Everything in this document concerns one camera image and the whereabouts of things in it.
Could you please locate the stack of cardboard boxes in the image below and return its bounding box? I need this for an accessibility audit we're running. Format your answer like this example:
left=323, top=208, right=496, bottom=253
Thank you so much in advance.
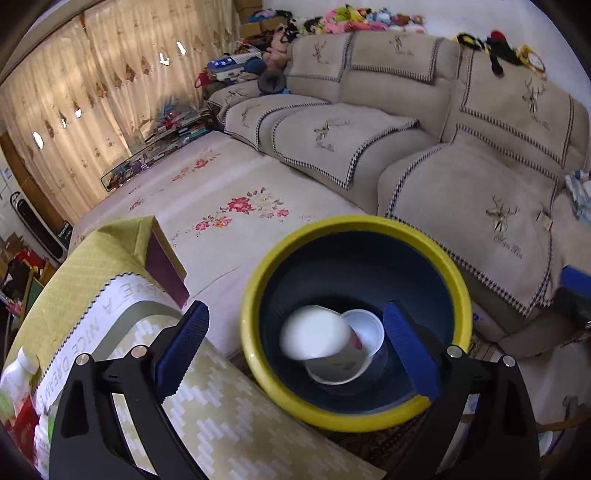
left=233, top=0, right=278, bottom=40

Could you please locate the yellow-green patterned tablecloth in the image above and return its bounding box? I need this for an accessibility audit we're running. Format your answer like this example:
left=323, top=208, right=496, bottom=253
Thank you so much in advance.
left=0, top=216, right=386, bottom=480

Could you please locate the green label drink bottle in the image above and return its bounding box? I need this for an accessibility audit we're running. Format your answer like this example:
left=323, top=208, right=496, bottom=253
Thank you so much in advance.
left=0, top=346, right=41, bottom=411

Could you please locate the yellow-rimmed dark blue bin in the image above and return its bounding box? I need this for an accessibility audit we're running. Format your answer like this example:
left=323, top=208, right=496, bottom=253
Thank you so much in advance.
left=240, top=215, right=472, bottom=433

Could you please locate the blue white plastic bag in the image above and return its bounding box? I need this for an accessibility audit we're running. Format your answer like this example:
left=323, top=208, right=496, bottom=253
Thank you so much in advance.
left=564, top=170, right=591, bottom=222

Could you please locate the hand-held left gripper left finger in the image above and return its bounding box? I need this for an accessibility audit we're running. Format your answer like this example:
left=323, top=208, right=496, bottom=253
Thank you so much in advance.
left=48, top=300, right=211, bottom=480

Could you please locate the dark round cushion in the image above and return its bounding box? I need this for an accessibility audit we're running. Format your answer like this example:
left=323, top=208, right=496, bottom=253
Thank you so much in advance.
left=257, top=71, right=288, bottom=95

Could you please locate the white round object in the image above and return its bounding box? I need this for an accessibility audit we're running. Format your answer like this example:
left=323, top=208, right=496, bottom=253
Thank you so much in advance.
left=279, top=305, right=350, bottom=361

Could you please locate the pink plush doll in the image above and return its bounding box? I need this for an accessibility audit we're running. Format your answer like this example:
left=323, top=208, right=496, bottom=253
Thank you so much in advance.
left=265, top=34, right=293, bottom=71

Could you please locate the yellow black plush toy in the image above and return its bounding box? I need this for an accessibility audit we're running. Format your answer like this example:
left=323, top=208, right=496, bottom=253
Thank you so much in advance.
left=455, top=32, right=485, bottom=51

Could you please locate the row of plush toys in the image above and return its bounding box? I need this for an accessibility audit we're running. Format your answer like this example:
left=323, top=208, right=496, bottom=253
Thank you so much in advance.
left=247, top=4, right=428, bottom=35

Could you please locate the beige embroidered curtain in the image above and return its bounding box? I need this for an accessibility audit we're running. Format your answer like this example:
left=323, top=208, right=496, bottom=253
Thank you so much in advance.
left=0, top=0, right=245, bottom=206

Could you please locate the pile of boxes beside cabinet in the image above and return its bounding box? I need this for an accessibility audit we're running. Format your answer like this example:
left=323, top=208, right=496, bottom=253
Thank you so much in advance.
left=0, top=247, right=51, bottom=319

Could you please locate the maroon coffee table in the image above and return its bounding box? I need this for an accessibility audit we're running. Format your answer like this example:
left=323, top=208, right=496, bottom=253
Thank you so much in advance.
left=145, top=222, right=190, bottom=310

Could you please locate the red tissue holder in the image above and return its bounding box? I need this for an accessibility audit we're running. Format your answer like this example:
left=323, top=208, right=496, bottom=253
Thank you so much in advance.
left=0, top=394, right=40, bottom=467

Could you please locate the black red plush toy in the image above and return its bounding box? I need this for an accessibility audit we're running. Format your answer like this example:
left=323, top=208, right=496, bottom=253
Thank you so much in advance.
left=485, top=30, right=522, bottom=75

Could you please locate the blue white star-print bag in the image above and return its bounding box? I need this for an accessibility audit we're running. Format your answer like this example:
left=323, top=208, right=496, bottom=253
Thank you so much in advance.
left=208, top=54, right=264, bottom=75

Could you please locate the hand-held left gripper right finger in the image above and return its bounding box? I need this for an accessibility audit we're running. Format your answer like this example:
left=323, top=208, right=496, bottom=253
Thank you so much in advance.
left=382, top=301, right=541, bottom=480

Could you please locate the beige sofa with embroidered covers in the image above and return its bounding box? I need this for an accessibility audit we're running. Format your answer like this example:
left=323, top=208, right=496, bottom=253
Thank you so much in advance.
left=205, top=30, right=591, bottom=361

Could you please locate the white black tower fan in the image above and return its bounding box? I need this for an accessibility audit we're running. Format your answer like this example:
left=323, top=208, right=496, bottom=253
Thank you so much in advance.
left=10, top=191, right=70, bottom=261

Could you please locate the long black-framed floor rack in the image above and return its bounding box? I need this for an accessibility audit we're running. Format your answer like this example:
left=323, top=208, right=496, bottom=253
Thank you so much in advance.
left=100, top=137, right=188, bottom=192

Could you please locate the printed white paper cup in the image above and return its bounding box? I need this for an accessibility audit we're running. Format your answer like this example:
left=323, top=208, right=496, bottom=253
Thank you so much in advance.
left=305, top=310, right=385, bottom=385

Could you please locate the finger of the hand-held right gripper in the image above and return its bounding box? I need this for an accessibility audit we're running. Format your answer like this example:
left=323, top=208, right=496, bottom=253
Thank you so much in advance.
left=556, top=264, right=591, bottom=330

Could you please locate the white floral rug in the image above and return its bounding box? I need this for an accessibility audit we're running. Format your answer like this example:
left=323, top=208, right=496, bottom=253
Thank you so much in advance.
left=69, top=131, right=370, bottom=356

